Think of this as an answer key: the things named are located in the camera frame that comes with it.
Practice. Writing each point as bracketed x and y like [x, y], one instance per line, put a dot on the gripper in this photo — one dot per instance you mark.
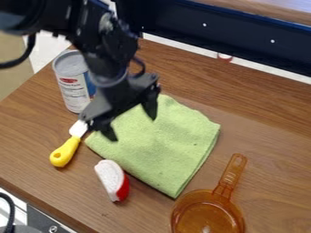
[117, 94]

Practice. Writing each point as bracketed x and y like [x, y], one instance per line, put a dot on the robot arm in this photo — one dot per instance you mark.
[81, 27]

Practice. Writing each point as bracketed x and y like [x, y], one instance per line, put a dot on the red and white toy slice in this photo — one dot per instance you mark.
[113, 180]

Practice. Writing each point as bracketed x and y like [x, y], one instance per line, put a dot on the orange transparent pan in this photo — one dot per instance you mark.
[212, 206]

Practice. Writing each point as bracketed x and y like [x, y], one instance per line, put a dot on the green cloth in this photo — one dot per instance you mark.
[162, 145]

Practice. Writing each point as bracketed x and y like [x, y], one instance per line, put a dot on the white can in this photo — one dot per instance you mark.
[73, 82]

